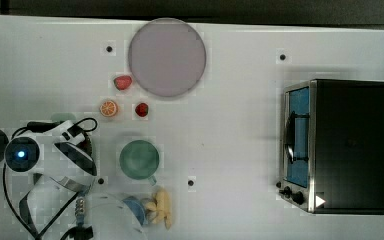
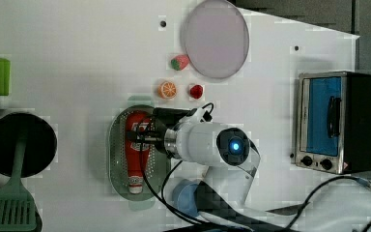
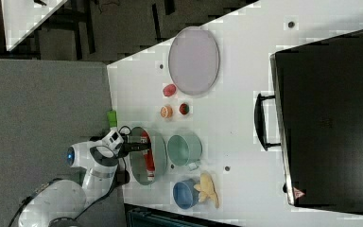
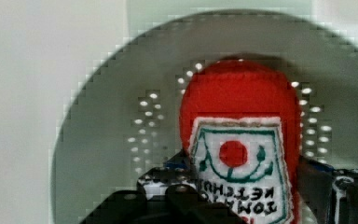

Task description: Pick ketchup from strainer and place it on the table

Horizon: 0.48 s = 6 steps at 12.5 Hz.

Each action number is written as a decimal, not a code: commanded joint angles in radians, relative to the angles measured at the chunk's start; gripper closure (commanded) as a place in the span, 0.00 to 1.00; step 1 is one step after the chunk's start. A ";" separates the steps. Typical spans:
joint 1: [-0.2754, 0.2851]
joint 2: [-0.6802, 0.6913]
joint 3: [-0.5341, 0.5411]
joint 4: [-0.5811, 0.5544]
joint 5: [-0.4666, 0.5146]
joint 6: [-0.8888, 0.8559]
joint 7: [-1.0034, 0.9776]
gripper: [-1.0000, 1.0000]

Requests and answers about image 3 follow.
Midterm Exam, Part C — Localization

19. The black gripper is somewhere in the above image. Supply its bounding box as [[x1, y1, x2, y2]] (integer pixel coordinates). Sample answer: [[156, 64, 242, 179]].
[[121, 135, 148, 153]]

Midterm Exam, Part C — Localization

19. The red ketchup bottle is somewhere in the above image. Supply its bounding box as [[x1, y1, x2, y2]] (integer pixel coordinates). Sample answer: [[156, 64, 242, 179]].
[[141, 131, 155, 181]]

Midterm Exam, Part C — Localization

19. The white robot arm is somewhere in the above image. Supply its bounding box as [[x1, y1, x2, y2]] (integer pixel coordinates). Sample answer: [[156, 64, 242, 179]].
[[10, 128, 151, 227]]

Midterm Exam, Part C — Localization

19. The green oval strainer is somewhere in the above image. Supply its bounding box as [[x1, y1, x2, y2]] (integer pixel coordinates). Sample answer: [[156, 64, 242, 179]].
[[130, 127, 167, 185]]

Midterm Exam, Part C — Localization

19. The orange slice toy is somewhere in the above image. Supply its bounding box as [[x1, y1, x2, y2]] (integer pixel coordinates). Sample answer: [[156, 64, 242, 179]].
[[160, 105, 173, 118]]

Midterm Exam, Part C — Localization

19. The green mug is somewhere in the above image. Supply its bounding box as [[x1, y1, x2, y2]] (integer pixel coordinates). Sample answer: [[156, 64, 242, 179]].
[[167, 133, 202, 170]]

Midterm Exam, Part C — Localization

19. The red strawberry toy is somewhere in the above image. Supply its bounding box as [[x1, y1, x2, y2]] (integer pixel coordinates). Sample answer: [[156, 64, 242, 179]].
[[179, 103, 190, 115]]

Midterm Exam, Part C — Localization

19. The red pink fruit toy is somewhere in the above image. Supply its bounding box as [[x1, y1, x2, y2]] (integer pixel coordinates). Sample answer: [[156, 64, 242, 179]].
[[163, 84, 177, 97]]

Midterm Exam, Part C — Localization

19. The blue cup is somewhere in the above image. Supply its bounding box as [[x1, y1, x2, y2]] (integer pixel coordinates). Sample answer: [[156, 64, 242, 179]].
[[173, 179, 199, 210]]

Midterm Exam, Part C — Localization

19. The yellow banana peel toy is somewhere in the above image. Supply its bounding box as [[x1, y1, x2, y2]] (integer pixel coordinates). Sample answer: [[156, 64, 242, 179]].
[[194, 172, 219, 209]]

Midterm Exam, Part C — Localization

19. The grey round plate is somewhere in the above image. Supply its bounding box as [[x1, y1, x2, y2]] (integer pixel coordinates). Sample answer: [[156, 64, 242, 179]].
[[168, 26, 220, 96]]

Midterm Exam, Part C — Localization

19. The black toaster oven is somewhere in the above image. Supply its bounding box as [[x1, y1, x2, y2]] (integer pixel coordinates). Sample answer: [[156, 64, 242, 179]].
[[254, 29, 363, 215]]

